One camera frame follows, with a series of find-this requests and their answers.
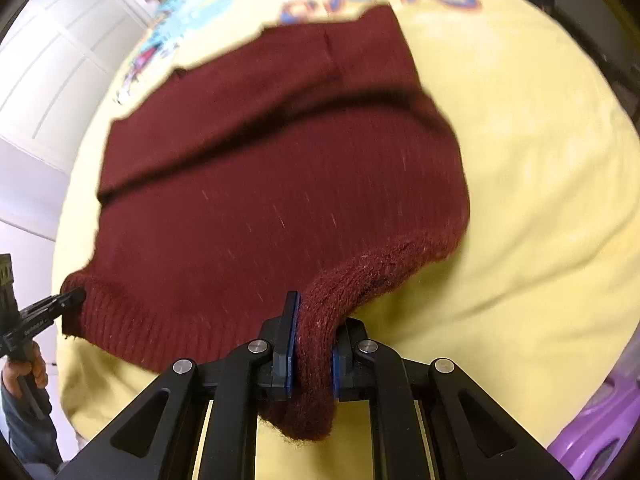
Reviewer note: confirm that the maroon knit sweater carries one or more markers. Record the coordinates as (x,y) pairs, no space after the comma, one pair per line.
(275,185)

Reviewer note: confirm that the white wardrobe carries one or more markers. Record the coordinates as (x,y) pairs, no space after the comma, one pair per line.
(50,60)

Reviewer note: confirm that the yellow printed blanket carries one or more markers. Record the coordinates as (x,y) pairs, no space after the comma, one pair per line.
(525,185)

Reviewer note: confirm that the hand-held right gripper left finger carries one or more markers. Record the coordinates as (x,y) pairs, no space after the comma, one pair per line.
(290,345)

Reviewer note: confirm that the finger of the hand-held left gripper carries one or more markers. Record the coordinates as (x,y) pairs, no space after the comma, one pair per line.
(50,310)

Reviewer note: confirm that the purple plastic stool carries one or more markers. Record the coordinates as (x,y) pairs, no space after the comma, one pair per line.
(580,440)

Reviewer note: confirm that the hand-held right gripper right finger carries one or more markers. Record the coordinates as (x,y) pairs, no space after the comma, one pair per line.
(336,367)

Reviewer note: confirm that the person's left hand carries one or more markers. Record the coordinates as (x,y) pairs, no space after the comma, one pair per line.
(36,365)

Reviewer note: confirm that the person's blue jeans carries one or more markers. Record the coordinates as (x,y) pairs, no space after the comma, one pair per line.
(25,435)

